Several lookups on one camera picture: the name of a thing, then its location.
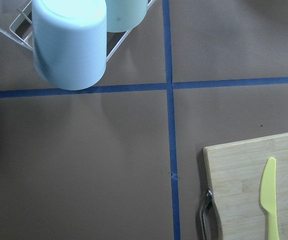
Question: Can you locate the bamboo cutting board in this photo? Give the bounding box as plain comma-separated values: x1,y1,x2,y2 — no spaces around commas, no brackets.
203,132,288,240

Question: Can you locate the light green cup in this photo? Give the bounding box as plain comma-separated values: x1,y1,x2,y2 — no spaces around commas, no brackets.
106,0,148,33

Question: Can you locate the light blue cup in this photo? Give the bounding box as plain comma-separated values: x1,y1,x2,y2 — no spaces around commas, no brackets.
32,0,107,91

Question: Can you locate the yellow plastic knife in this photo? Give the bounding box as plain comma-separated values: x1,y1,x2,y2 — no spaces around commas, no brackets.
260,157,279,240

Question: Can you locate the metal cutting board handle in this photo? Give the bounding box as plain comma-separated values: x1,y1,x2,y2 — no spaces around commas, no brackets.
199,188,213,240

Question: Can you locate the white wire cup rack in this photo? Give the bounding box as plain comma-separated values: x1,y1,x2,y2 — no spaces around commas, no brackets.
0,0,157,62

